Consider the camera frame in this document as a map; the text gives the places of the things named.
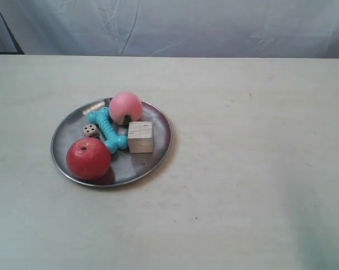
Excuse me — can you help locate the pink toy peach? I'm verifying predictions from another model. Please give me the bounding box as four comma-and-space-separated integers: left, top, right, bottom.
109, 92, 143, 125

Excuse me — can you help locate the round metal plate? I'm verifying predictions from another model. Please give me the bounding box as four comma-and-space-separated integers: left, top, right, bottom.
50, 97, 173, 188

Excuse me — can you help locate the teal toy bone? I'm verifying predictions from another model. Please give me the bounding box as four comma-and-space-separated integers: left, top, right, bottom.
88, 107, 128, 154

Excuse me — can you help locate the wooden cube block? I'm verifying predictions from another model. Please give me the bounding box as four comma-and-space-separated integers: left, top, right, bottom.
127, 121, 154, 154

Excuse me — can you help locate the red toy apple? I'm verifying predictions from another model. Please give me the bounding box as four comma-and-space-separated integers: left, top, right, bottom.
66, 137, 111, 180

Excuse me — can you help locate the white backdrop cloth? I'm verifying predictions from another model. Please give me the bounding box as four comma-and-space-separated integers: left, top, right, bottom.
0, 1, 339, 58

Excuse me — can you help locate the small wooden die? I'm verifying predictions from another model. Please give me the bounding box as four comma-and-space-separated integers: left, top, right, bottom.
83, 124, 100, 139

